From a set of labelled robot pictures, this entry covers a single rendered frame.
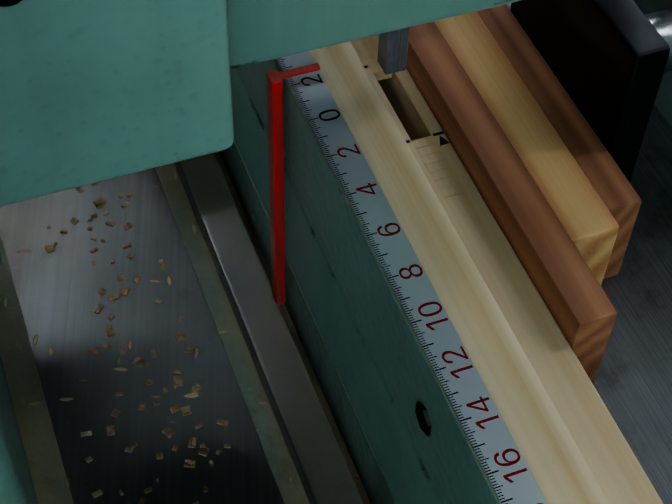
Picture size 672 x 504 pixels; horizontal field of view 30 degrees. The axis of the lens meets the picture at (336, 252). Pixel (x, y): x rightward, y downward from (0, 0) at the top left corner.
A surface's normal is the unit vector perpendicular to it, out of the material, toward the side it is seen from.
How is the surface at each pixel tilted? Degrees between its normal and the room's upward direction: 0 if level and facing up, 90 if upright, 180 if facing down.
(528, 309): 0
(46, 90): 90
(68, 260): 0
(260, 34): 90
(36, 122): 90
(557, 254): 0
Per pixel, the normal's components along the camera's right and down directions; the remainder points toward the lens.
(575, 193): 0.02, -0.62
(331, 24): 0.35, 0.74
